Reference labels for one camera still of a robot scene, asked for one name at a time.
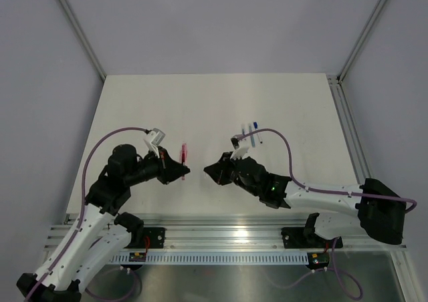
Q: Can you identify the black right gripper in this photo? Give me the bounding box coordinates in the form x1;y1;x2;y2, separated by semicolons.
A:
205;151;261;196

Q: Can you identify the light blue pen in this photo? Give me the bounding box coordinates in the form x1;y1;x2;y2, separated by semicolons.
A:
248;123;255;148

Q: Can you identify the right controller board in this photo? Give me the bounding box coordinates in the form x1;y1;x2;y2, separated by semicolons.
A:
308;252;330;266

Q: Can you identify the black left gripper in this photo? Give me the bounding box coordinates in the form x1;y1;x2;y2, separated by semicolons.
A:
125;146;189;187

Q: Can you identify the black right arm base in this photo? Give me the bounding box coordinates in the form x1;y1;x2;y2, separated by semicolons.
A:
281;213;334;249

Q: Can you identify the white marker pen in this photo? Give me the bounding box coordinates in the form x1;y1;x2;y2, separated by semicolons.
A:
253;122;263;144

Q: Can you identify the aluminium rail frame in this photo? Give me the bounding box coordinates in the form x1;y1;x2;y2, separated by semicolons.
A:
43;214;407;253

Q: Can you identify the right side aluminium rail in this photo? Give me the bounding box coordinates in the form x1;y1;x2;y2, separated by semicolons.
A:
326;75;372;184

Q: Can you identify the controller board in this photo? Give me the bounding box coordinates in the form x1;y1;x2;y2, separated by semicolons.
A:
308;252;330;266
128;252;146;263

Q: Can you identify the right aluminium corner post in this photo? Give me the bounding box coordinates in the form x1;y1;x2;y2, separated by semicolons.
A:
336;0;390;84

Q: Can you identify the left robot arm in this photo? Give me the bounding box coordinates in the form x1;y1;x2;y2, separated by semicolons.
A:
17;144;190;301

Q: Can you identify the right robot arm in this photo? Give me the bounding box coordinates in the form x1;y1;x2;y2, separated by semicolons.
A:
203;152;406;246

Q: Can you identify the white slotted cable duct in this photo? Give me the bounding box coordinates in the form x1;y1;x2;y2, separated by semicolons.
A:
107;252;309;265

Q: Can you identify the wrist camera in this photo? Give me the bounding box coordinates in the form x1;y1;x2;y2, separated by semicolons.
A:
144;128;166;158
230;134;250;160

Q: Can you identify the left aluminium corner post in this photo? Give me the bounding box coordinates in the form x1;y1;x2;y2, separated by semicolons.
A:
56;0;107;83

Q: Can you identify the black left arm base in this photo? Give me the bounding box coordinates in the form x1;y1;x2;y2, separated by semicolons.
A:
114;212;166;249

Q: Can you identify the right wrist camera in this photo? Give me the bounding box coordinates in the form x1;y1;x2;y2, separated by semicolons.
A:
230;134;250;160

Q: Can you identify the pink highlighter pen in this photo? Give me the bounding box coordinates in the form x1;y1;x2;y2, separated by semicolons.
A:
181;143;187;165

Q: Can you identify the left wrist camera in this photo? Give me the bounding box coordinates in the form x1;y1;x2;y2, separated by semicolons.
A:
144;128;166;158

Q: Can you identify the left controller board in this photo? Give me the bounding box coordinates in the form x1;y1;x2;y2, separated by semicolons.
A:
128;252;146;263

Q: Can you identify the aluminium corner post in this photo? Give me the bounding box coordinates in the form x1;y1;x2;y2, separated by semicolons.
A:
336;0;390;84
56;0;107;83

